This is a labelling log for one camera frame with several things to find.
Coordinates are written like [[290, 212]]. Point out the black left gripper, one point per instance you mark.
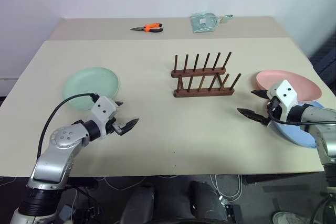
[[113, 127]]

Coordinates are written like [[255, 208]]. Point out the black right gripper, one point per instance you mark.
[[269, 119]]

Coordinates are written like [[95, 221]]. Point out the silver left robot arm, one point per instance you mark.
[[56, 153]]

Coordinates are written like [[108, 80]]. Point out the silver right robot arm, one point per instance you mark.
[[324, 134]]

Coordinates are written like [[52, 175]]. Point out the wooden dish rack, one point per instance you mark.
[[203, 81]]

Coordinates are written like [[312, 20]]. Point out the green plate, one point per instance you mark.
[[89, 86]]

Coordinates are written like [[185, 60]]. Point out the pink red plate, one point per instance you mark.
[[302, 85]]

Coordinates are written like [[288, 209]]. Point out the blue plate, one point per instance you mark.
[[298, 133]]

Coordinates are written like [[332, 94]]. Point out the dark rounded robot leg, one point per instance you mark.
[[207, 203], [137, 204]]

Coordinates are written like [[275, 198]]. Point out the packaged green cloth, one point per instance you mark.
[[203, 22]]

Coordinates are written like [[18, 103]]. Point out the small black floor box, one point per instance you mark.
[[233, 212]]

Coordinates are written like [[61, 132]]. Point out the white sneaker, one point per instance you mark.
[[286, 218]]

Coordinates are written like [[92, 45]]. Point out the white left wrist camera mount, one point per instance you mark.
[[103, 108]]

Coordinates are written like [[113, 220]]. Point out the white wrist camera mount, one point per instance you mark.
[[103, 108], [284, 95]]

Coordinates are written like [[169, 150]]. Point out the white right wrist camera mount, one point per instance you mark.
[[284, 95]]

